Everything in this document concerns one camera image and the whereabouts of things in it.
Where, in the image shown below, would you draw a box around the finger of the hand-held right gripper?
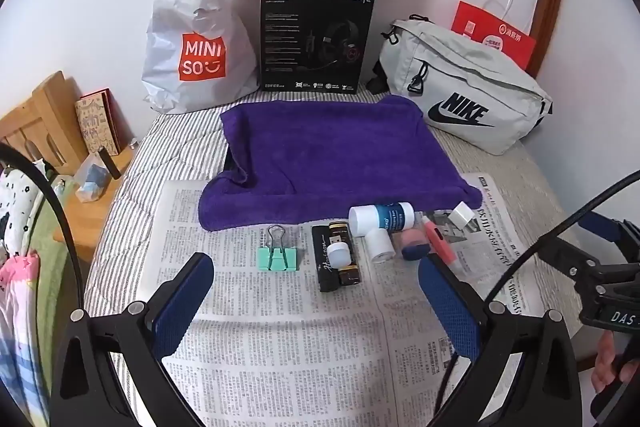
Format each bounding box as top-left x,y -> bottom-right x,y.
549,234 -> 603,288
580,211 -> 640,253

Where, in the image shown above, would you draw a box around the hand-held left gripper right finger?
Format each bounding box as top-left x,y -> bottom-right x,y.
417,254 -> 583,427

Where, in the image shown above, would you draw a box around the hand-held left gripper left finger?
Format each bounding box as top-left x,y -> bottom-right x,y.
50,252 -> 216,427

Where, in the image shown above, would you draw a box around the pink pen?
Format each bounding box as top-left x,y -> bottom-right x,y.
422,215 -> 453,264

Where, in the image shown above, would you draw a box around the pink navy small container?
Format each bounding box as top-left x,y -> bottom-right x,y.
395,229 -> 431,262

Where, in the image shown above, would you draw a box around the white tape roll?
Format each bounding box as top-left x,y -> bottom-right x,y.
366,229 -> 396,263

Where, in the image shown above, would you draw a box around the white charger plug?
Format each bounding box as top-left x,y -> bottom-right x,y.
448,203 -> 473,230

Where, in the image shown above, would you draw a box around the brown small box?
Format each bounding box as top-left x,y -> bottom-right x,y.
330,220 -> 362,286

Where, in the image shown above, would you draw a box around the green binder clip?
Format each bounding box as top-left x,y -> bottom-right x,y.
256,224 -> 299,272

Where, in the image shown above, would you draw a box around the large white blue bottle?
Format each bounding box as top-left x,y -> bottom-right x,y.
348,202 -> 416,239

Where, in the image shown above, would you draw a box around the small white jar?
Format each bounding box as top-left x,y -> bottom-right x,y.
327,242 -> 349,269

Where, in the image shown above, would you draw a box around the black small box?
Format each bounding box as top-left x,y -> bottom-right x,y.
311,223 -> 342,293

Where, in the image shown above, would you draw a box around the person's right hand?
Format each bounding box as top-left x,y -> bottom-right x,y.
592,332 -> 640,394

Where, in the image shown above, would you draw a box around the newspaper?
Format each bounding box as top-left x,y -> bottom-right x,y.
135,172 -> 586,427

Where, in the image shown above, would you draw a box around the wooden nightstand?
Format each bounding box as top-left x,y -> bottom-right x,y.
62,142 -> 136,265

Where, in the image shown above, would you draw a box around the green blanket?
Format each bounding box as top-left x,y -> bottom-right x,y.
27,202 -> 72,333

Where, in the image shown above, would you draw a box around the clear bag with blue items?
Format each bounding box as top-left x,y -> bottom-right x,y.
74,154 -> 111,204

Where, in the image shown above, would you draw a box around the pink printed cloth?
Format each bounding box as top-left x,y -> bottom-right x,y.
0,252 -> 51,408

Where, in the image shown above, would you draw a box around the black stick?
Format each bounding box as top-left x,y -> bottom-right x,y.
96,147 -> 121,180

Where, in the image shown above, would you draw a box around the grey waist bag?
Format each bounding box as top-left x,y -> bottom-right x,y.
367,14 -> 555,156

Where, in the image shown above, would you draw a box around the polka dot white cloth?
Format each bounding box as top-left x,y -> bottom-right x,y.
0,167 -> 47,258

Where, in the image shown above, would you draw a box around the red book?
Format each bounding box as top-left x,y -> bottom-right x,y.
102,88 -> 124,148

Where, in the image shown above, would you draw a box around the purple towel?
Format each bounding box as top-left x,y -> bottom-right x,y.
198,96 -> 483,233

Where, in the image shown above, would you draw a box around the patterned notebook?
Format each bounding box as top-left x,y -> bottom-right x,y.
75,92 -> 123,156

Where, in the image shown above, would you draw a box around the white plastic shopping bag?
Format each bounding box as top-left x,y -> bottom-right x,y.
141,0 -> 261,115

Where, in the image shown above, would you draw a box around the black headset box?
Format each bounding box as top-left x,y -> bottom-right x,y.
258,0 -> 376,94

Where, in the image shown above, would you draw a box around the red paper bag white handles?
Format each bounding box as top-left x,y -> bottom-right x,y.
451,0 -> 537,72

